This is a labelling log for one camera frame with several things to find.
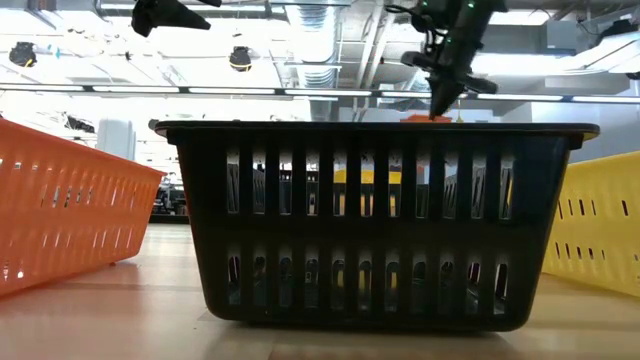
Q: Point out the overhead LED light bar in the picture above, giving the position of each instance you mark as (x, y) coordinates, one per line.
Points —
(135, 89)

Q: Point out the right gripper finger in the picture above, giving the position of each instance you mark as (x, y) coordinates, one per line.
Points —
(436, 100)
(451, 95)

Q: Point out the orange slotted plastic basket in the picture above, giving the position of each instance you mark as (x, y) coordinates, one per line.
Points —
(20, 145)
(417, 119)

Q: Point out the white building pillar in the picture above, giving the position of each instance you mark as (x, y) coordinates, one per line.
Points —
(115, 140)

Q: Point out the black slotted plastic basket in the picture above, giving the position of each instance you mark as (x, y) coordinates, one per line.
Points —
(210, 225)

